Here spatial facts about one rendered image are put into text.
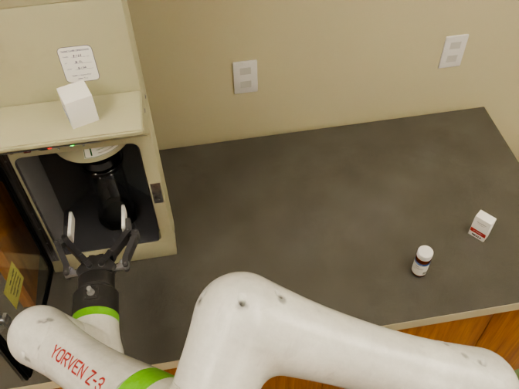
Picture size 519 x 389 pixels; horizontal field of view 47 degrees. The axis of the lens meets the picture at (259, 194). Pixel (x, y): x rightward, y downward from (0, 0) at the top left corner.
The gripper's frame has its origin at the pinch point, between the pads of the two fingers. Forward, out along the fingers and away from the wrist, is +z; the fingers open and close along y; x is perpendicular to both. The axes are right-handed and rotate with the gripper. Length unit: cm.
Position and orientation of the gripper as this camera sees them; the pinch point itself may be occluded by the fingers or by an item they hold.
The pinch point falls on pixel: (97, 218)
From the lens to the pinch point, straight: 140.6
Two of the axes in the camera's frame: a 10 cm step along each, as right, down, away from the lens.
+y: -9.9, 1.3, -0.9
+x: 0.2, 6.5, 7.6
